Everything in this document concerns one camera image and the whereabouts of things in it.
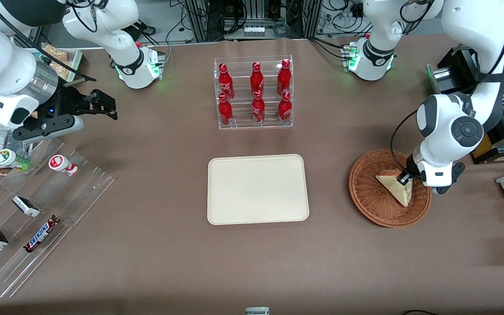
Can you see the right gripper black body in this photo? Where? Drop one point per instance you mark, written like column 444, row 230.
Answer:
column 67, row 101

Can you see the triangle sandwich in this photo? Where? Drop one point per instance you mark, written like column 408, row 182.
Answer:
column 398, row 192

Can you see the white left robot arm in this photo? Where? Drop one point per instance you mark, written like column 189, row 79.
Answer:
column 453, row 127

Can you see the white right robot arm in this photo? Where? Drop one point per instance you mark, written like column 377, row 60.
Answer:
column 7, row 65

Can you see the round brown wicker basket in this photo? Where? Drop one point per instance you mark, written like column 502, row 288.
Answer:
column 374, row 205

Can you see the white snack tray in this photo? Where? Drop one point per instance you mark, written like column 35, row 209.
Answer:
column 76, row 59

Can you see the cream plastic tray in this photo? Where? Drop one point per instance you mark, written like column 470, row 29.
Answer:
column 256, row 192

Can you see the bag of bread snacks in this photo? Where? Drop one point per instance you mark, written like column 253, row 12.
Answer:
column 57, row 54

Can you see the red capped yogurt bottle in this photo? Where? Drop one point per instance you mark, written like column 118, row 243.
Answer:
column 61, row 164

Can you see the clear plastic wrapped pack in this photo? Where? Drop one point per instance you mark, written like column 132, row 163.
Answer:
column 5, row 138

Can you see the green capped yogurt bottle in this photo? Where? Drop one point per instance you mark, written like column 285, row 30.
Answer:
column 9, row 158

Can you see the clear acrylic stepped display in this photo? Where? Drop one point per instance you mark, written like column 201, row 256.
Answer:
column 81, row 192

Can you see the black machine with yellow panel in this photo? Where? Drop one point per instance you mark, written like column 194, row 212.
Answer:
column 455, row 57

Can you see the red cola bottle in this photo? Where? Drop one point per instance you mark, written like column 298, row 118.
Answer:
column 225, row 113
column 225, row 85
column 284, row 78
column 258, row 110
column 257, row 81
column 284, row 109

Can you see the snickers chocolate bar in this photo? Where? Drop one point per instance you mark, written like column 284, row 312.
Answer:
column 41, row 235

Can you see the clear acrylic bottle rack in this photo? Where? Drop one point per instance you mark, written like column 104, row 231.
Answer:
column 243, row 70

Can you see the white power strip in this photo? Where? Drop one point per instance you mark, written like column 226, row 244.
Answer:
column 254, row 31

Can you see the small white device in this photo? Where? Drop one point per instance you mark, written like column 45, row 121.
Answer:
column 257, row 311

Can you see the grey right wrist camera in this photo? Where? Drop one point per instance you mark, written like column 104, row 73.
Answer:
column 50, row 127

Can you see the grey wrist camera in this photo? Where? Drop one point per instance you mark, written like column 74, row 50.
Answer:
column 442, row 190
column 50, row 127

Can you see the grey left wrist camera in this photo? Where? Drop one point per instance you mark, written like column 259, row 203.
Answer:
column 442, row 190

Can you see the aluminium frame post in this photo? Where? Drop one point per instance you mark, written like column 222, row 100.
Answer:
column 193, row 19
column 311, row 17

